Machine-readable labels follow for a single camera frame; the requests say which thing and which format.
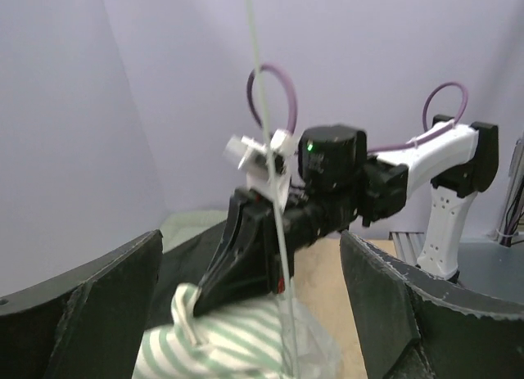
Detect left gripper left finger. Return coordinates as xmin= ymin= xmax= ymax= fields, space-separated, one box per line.
xmin=1 ymin=230 xmax=163 ymax=378

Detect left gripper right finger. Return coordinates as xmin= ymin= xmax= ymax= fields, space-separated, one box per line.
xmin=340 ymin=232 xmax=523 ymax=378

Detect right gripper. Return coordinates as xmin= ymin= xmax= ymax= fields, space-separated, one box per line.
xmin=193 ymin=188 xmax=323 ymax=318

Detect green striped pet tent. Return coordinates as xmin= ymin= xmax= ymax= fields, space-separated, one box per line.
xmin=132 ymin=221 xmax=341 ymax=378

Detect white tent pole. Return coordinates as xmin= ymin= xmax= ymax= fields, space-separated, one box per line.
xmin=245 ymin=0 xmax=300 ymax=378

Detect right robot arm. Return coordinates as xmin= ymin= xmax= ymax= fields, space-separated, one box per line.
xmin=193 ymin=115 xmax=499 ymax=317

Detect green checked cushion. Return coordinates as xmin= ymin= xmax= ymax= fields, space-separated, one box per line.
xmin=160 ymin=210 xmax=227 ymax=253

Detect aluminium frame rail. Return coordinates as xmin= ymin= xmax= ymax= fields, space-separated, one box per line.
xmin=389 ymin=232 xmax=425 ymax=266

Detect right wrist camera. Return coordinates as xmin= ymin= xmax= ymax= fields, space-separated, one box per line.
xmin=224 ymin=129 xmax=298 ymax=210

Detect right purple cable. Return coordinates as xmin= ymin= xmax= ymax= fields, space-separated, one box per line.
xmin=246 ymin=63 xmax=470 ymax=159

